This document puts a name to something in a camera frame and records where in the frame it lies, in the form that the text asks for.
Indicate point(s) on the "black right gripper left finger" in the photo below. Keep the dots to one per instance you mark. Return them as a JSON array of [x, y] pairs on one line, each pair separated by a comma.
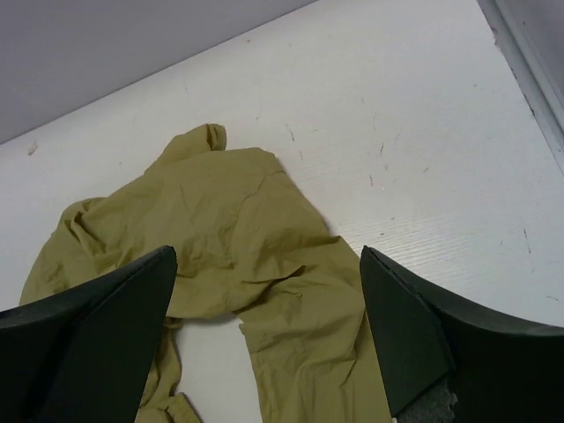
[[83, 355]]

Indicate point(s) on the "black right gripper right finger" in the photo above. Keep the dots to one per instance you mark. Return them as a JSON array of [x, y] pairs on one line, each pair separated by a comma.
[[444, 358]]

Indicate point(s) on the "olive green jacket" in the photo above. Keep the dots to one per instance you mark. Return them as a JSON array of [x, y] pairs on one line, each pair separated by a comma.
[[249, 243]]

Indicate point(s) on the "aluminium table edge rail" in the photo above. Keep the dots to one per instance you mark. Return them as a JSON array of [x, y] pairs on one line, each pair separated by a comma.
[[530, 36]]

